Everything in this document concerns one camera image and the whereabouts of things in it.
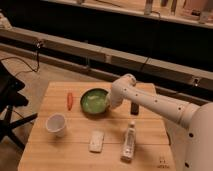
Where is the black rectangular block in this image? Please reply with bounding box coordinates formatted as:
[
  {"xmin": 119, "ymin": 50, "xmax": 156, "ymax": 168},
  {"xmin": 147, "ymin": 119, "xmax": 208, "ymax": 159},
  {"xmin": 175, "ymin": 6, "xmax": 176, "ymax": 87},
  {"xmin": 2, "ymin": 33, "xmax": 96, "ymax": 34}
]
[{"xmin": 130, "ymin": 103, "xmax": 139, "ymax": 115}]

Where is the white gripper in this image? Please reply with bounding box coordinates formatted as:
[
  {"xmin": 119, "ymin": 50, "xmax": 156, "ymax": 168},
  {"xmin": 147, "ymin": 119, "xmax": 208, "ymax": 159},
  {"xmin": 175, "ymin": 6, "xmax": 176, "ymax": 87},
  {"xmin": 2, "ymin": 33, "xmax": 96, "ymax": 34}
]
[{"xmin": 107, "ymin": 89, "xmax": 124, "ymax": 108}]

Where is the white paper cup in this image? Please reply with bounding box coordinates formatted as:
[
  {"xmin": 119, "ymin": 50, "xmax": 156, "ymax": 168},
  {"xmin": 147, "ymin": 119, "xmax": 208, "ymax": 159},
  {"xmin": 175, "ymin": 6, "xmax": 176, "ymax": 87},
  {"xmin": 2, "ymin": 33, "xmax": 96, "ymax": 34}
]
[{"xmin": 45, "ymin": 113, "xmax": 67, "ymax": 137}]

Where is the black office chair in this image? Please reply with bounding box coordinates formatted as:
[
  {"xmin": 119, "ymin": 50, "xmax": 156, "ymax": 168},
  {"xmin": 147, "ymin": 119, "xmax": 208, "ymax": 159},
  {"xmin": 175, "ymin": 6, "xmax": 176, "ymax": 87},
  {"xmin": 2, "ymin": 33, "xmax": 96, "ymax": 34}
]
[{"xmin": 0, "ymin": 62, "xmax": 37, "ymax": 149}]

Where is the red chili pepper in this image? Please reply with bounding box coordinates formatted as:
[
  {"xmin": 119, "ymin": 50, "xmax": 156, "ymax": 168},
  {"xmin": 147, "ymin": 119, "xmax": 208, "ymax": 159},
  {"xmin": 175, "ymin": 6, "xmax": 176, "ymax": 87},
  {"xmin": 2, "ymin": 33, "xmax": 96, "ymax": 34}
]
[{"xmin": 67, "ymin": 92, "xmax": 73, "ymax": 111}]

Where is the black cable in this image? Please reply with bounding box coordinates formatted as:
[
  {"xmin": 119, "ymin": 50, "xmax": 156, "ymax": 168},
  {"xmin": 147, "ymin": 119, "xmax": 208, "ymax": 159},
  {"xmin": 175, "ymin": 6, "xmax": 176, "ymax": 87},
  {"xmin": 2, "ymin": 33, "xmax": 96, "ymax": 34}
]
[{"xmin": 0, "ymin": 39, "xmax": 44, "ymax": 76}]

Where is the green ceramic bowl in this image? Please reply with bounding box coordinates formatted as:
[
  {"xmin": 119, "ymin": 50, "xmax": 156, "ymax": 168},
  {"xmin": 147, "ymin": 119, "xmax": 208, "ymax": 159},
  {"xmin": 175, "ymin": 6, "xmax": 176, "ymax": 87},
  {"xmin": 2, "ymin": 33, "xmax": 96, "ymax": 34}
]
[{"xmin": 80, "ymin": 88, "xmax": 108, "ymax": 115}]

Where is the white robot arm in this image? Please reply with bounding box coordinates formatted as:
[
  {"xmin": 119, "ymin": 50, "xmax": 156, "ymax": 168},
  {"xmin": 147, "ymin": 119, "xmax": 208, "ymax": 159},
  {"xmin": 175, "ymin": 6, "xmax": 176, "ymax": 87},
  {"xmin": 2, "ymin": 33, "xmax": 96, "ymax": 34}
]
[{"xmin": 107, "ymin": 74, "xmax": 213, "ymax": 171}]

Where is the white plastic bottle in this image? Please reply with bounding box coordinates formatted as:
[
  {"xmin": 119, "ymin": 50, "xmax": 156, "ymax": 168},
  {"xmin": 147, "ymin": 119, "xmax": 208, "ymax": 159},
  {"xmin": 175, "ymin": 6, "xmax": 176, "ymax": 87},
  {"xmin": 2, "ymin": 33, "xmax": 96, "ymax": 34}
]
[{"xmin": 121, "ymin": 121, "xmax": 136, "ymax": 162}]

